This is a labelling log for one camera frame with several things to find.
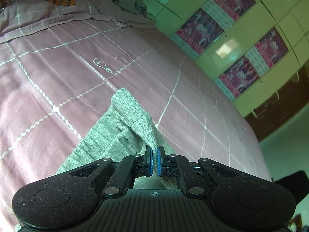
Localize pink checked bed sheet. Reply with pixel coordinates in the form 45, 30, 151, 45
1, 0, 270, 231

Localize dark brown wooden door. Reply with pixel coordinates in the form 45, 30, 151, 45
245, 66, 308, 142

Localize crumpled grey cloth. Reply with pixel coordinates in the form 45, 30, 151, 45
96, 0, 155, 27

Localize grey knit pants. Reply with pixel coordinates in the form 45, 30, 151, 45
55, 87, 178, 190

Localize green wardrobe with posters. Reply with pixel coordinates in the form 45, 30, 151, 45
144, 0, 308, 116

